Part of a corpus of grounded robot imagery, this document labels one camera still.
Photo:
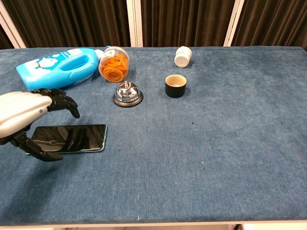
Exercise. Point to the blue cartoon detergent pump bottle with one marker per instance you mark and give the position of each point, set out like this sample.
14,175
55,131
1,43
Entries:
52,69

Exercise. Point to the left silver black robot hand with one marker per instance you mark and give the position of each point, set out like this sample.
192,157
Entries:
21,107

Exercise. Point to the dark pleated curtain panel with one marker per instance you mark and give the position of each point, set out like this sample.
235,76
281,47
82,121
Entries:
72,21
275,21
184,21
4,40

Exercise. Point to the small white lidded jar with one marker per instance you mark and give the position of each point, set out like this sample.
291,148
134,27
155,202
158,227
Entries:
182,57

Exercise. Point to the black cup with beige inside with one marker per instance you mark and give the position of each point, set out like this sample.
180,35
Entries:
175,89

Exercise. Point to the blue table cloth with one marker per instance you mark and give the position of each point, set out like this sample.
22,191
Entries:
192,143

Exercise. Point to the white frame post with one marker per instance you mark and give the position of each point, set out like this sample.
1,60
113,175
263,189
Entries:
134,24
12,28
233,24

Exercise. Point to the clear jar of rubber bands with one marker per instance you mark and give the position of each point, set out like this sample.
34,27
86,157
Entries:
114,65

